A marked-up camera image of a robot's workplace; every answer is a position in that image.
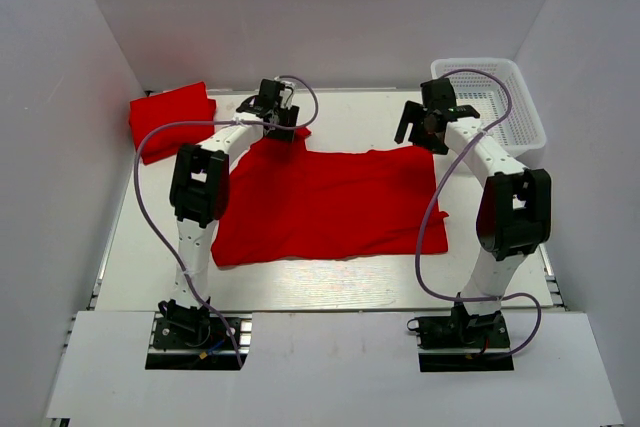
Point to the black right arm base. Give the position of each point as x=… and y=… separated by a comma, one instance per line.
x=459, y=343

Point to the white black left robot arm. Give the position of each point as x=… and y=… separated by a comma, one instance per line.
x=200, y=191

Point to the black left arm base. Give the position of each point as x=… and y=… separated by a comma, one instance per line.
x=195, y=339

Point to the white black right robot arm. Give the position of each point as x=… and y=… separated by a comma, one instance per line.
x=514, y=215

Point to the folded red t-shirt stack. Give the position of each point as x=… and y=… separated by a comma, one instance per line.
x=187, y=103

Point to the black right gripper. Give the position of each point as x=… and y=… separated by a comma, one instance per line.
x=411, y=113

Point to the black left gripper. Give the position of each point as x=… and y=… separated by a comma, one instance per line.
x=290, y=114

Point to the white plastic basket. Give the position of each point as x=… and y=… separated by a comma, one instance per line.
x=493, y=86

